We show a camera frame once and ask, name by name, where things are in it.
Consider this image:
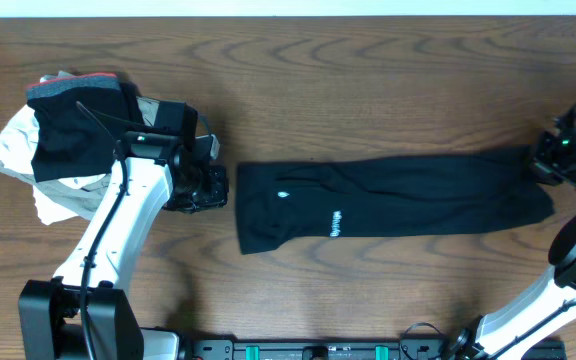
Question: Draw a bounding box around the black t-shirt with logo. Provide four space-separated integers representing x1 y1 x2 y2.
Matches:
235 146 554 254

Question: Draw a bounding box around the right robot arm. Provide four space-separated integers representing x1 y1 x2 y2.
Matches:
444 101 576 359

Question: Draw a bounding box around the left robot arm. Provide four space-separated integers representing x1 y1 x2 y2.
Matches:
18 131 228 359

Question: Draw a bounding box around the folded white garment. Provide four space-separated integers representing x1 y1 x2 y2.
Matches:
0 105 108 225

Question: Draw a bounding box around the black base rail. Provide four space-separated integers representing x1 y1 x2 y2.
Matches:
182 338 567 360

